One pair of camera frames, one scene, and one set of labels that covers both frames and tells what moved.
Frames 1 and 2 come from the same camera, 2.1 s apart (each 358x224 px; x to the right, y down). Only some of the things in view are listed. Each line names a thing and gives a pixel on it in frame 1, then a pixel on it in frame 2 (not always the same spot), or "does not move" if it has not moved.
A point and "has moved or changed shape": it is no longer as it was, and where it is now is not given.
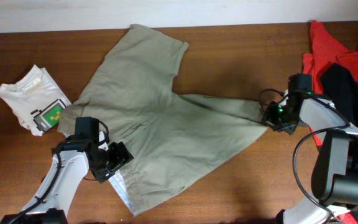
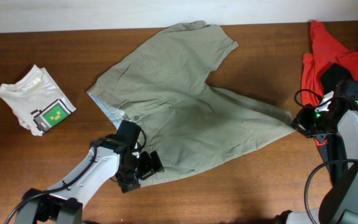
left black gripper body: x=117 y=158 -> x=142 y=166
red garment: x=324 y=52 does not move
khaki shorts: x=177 y=140 has moved or changed shape
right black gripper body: x=274 y=116 -> x=305 y=123
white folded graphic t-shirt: x=36 y=99 does not move
